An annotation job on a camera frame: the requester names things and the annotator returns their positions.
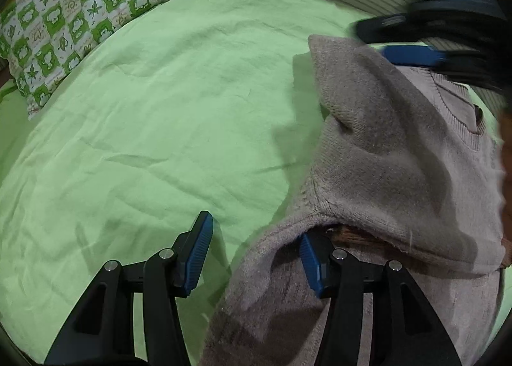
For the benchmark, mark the light green bed sheet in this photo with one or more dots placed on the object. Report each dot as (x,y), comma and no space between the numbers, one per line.
(160,110)

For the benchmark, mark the green white patterned pillow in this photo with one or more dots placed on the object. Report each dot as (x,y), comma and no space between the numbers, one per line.
(80,10)

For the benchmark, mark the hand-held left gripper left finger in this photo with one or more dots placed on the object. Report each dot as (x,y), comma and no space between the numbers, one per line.
(196,254)

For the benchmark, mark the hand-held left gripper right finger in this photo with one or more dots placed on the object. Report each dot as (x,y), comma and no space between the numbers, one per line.
(314,266)

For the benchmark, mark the grey knitted sweater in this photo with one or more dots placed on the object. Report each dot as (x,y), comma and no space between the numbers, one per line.
(380,150)

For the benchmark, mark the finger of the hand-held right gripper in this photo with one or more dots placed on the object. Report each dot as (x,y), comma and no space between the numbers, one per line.
(414,56)
(380,26)

